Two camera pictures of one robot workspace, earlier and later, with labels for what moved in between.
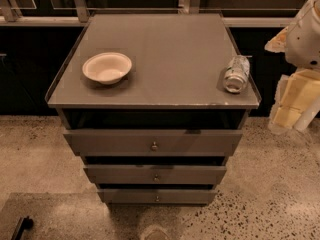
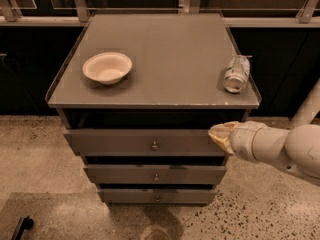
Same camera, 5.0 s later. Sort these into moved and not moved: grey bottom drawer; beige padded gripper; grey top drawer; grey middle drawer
Moved: beige padded gripper
Not moved: grey bottom drawer; grey middle drawer; grey top drawer
